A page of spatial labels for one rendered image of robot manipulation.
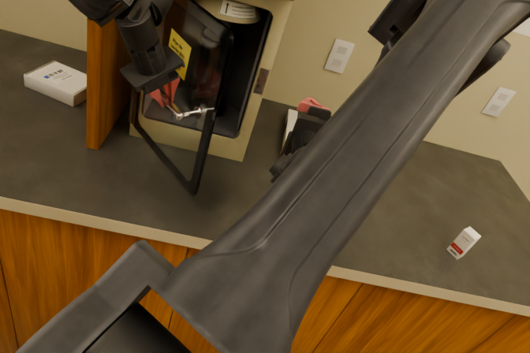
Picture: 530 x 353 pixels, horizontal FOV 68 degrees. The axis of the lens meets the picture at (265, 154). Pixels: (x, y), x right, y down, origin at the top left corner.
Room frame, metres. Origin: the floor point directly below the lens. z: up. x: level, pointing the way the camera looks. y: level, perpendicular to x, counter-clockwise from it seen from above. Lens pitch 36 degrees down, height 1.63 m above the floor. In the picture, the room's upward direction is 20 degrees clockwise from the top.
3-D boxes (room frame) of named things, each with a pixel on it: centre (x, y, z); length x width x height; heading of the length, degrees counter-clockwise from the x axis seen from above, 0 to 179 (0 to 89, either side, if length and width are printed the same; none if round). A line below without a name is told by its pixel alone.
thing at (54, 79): (0.93, 0.62, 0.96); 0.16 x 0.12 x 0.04; 84
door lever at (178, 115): (0.66, 0.20, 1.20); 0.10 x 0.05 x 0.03; 52
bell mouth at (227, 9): (0.96, 0.21, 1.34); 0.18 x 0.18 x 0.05
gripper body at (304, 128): (0.67, -0.07, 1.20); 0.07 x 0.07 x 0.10; 10
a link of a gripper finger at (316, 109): (0.74, -0.06, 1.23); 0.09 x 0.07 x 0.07; 10
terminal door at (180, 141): (0.73, 0.24, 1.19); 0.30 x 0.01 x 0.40; 52
